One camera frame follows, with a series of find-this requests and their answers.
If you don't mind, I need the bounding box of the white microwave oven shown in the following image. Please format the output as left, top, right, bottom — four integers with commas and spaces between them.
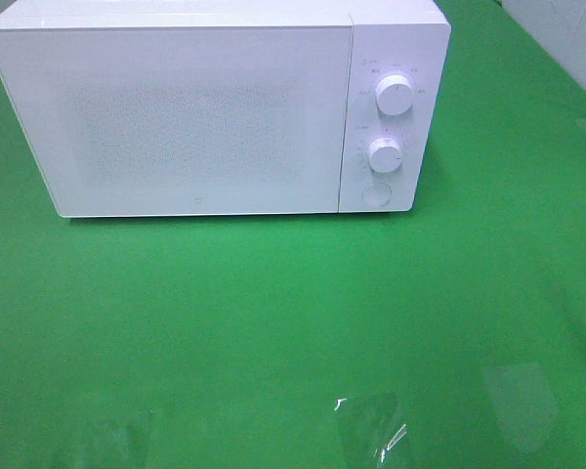
0, 1, 451, 218

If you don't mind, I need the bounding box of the round white door button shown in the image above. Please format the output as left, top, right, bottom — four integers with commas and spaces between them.
362, 183, 392, 207

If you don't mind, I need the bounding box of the white microwave knob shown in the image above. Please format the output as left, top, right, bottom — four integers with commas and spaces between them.
368, 137, 403, 174
374, 71, 414, 116

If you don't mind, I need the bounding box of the white microwave door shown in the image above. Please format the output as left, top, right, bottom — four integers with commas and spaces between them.
0, 26, 352, 218

